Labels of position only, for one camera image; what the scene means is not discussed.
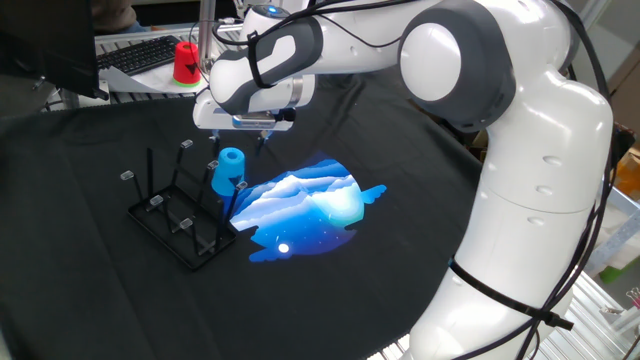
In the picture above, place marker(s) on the white paper sheet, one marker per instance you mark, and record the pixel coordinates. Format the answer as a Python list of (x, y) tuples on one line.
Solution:
[(150, 80)]

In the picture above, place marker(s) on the white perforated shelf bar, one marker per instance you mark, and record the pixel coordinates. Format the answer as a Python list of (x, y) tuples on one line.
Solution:
[(615, 235)]

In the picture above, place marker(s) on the pink binder clips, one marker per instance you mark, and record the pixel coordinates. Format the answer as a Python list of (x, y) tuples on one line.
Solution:
[(634, 296)]

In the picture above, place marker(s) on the blue plastic cup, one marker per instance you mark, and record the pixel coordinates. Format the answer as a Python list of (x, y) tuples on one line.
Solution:
[(230, 167)]

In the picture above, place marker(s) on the red plastic cup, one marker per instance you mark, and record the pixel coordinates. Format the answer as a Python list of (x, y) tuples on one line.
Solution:
[(186, 65)]

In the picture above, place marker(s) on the green plastic object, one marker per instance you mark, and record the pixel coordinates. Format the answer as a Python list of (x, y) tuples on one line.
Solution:
[(620, 272)]

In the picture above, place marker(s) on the black cloth with blue print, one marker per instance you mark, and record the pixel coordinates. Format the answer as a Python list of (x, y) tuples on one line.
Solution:
[(300, 310)]

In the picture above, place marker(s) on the orange cardboard box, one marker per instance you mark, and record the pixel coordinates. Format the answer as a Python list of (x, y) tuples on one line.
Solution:
[(627, 175)]

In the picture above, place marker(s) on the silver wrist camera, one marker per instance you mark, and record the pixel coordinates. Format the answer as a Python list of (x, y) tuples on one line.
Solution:
[(255, 121)]

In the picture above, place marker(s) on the grey metal shelf post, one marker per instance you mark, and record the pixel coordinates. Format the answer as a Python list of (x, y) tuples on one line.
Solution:
[(592, 25)]

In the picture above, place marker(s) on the black monitor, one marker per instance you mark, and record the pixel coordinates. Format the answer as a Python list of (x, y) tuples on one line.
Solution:
[(45, 45)]

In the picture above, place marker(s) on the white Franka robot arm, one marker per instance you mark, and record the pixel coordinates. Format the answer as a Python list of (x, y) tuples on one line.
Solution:
[(540, 200)]

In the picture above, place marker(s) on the person in brown clothing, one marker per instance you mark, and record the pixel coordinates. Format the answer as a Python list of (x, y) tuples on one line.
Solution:
[(112, 15)]

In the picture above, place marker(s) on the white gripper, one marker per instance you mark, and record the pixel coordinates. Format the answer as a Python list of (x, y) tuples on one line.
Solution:
[(210, 117)]

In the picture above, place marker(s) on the black keyboard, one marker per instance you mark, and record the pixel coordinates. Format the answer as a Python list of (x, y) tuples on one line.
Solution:
[(135, 55)]

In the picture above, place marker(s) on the silver vertical post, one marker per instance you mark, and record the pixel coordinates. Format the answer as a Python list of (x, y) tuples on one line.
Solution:
[(207, 30)]

